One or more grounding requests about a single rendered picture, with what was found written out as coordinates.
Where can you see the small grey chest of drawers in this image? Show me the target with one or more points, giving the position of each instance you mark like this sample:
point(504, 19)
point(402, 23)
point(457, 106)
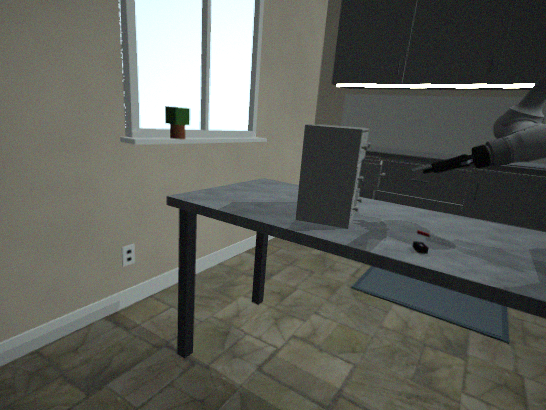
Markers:
point(327, 176)

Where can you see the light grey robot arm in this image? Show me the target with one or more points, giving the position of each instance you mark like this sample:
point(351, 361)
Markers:
point(526, 140)

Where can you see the black nine-volt battery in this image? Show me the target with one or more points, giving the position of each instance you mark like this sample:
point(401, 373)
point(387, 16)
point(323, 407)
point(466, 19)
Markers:
point(420, 247)

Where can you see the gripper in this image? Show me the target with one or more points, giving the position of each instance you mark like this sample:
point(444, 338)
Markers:
point(480, 157)

